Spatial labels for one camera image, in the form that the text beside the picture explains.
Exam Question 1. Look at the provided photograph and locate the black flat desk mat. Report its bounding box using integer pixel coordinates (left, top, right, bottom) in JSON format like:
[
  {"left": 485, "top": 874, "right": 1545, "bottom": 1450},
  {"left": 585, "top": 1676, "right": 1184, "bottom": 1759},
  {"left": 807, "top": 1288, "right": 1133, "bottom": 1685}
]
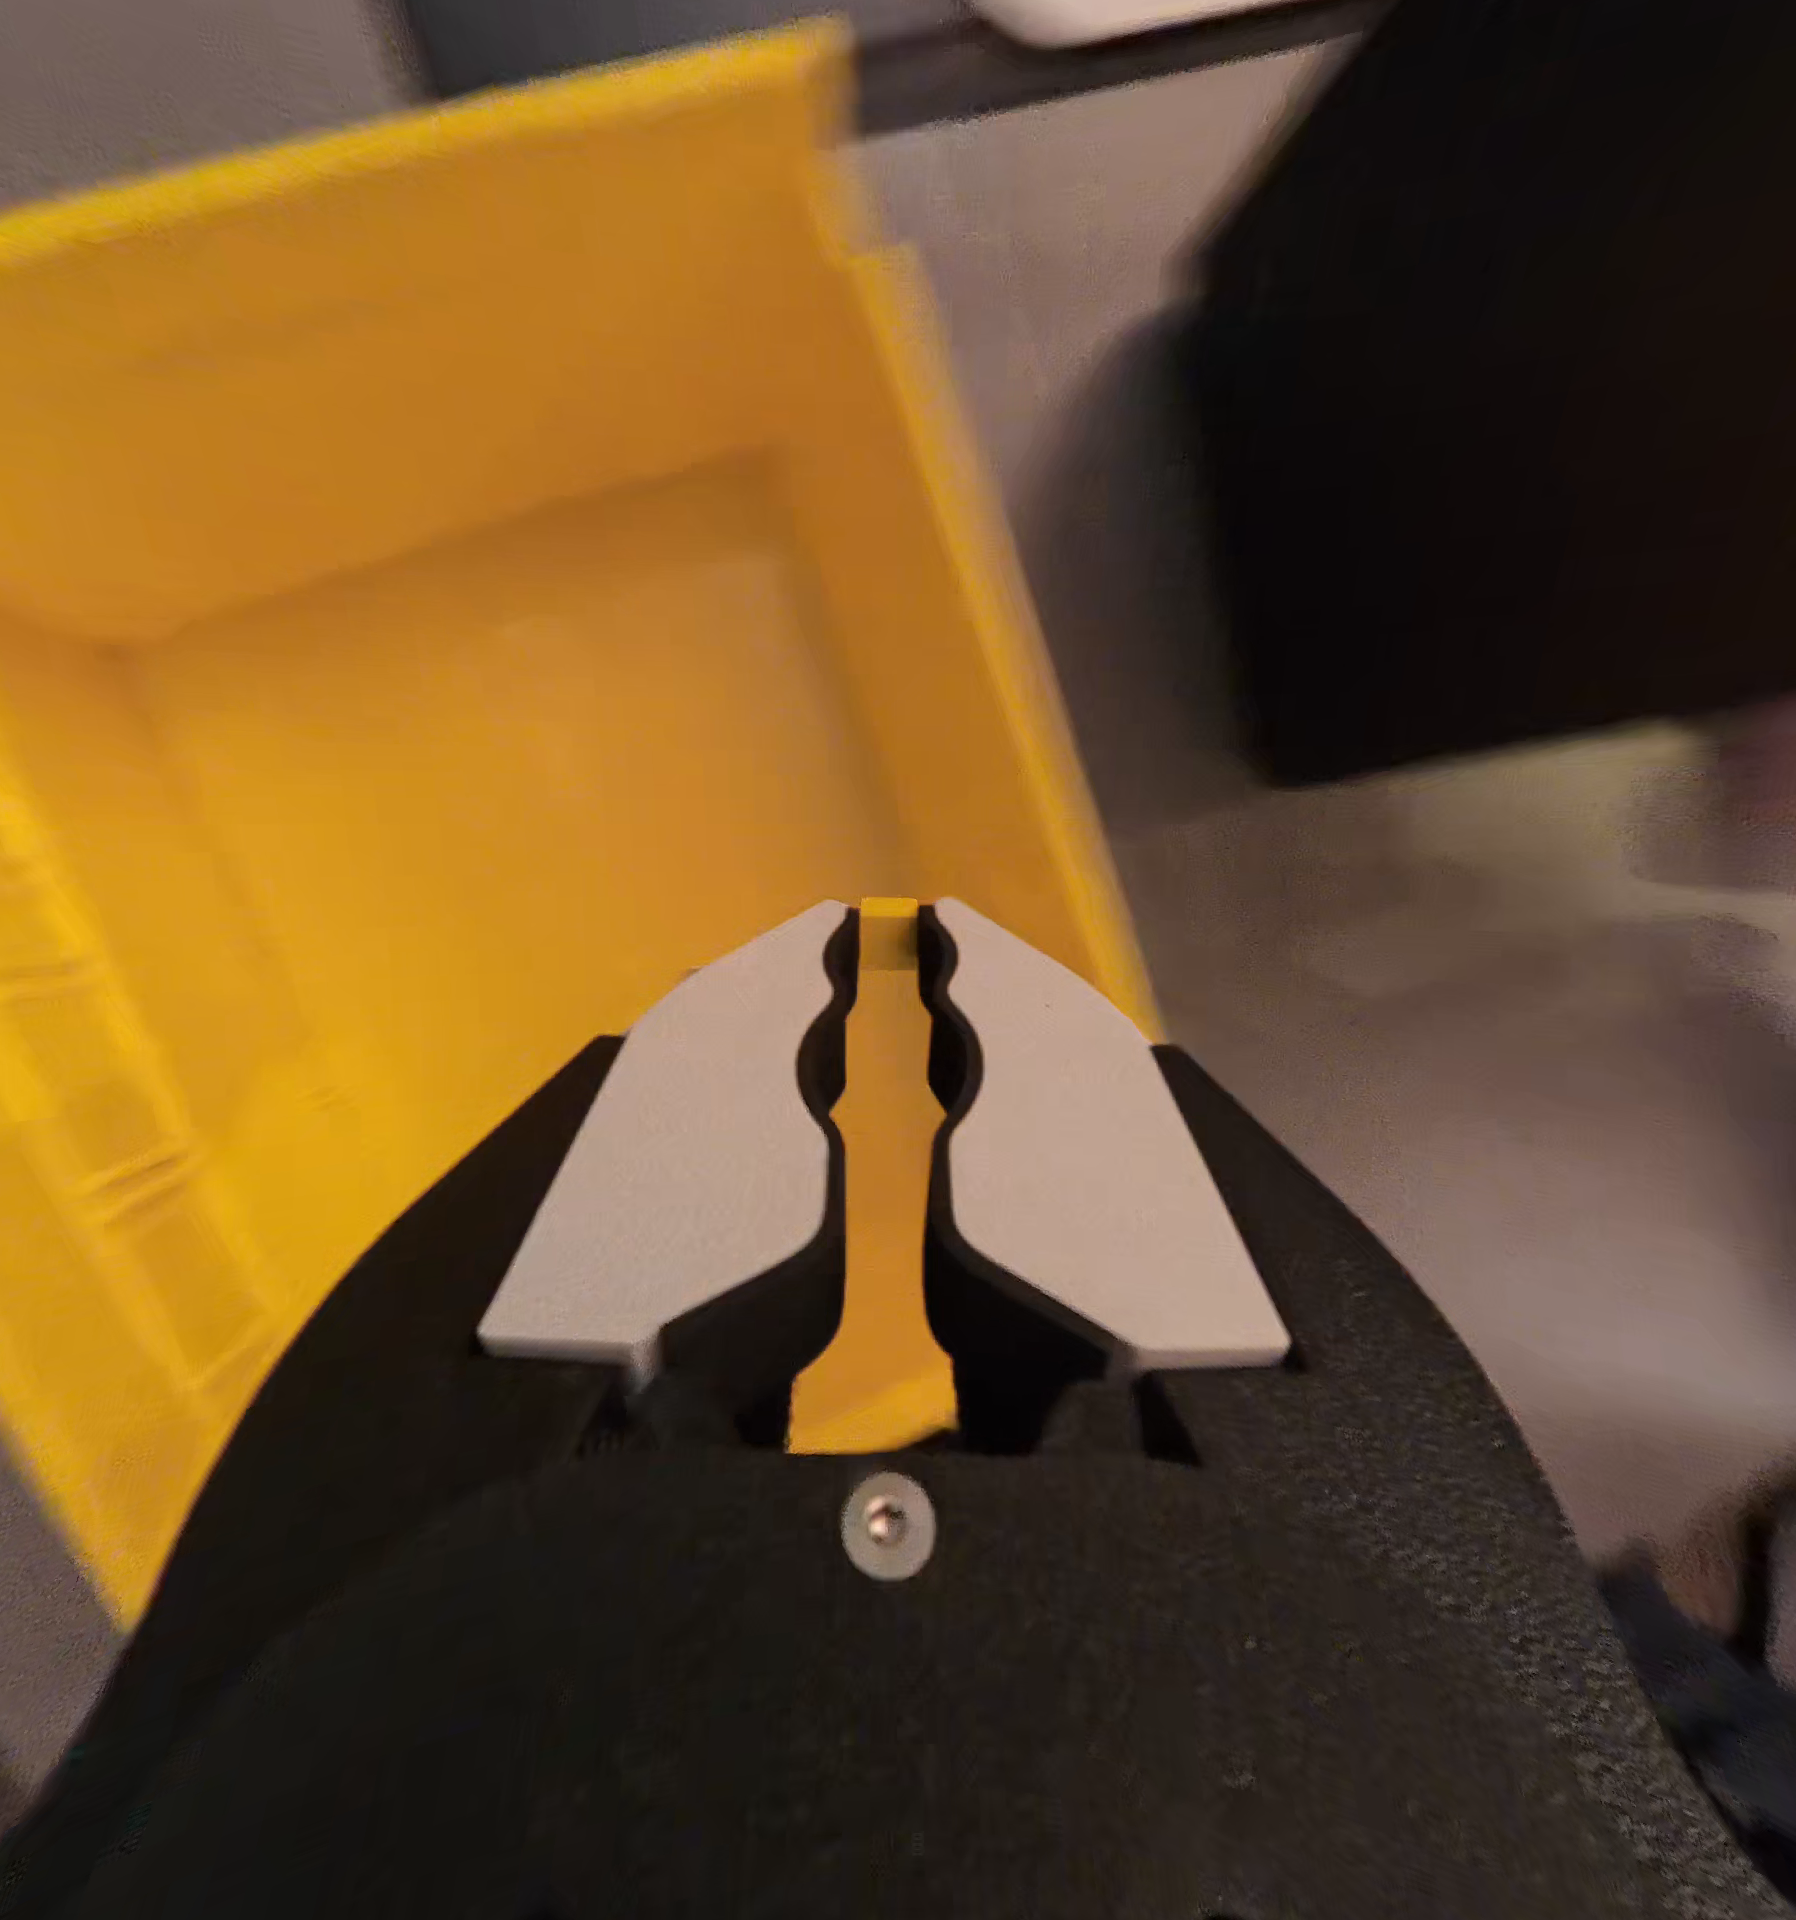
[{"left": 403, "top": 0, "right": 1381, "bottom": 137}]

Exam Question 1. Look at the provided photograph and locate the black drawer cabinet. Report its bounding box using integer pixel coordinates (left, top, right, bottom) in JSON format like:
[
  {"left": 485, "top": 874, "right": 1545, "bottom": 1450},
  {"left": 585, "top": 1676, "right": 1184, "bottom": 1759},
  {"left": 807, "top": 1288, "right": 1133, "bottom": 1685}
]
[{"left": 1184, "top": 0, "right": 1796, "bottom": 790}]

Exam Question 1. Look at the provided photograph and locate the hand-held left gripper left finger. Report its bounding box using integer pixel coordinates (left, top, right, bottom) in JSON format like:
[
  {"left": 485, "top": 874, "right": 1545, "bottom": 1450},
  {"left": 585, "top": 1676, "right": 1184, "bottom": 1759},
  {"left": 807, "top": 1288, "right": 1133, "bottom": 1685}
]
[{"left": 479, "top": 901, "right": 854, "bottom": 1381}]

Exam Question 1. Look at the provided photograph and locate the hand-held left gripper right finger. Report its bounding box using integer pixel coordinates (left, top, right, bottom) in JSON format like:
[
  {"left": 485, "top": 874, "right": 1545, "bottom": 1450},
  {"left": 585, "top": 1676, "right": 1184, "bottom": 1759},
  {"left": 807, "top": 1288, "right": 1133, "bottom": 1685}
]
[{"left": 923, "top": 893, "right": 1297, "bottom": 1377}]

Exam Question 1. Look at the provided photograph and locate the white stand base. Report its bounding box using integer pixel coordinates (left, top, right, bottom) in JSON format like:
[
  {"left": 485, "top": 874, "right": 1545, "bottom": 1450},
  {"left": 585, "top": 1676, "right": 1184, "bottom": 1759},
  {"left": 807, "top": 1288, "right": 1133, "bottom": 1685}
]
[{"left": 973, "top": 0, "right": 1291, "bottom": 48}]

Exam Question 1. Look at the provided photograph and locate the yellow plastic bin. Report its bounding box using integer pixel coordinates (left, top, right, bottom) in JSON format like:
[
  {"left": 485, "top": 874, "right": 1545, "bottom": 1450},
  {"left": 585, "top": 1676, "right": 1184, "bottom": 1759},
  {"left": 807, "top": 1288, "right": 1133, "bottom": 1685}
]
[{"left": 0, "top": 16, "right": 1165, "bottom": 1619}]

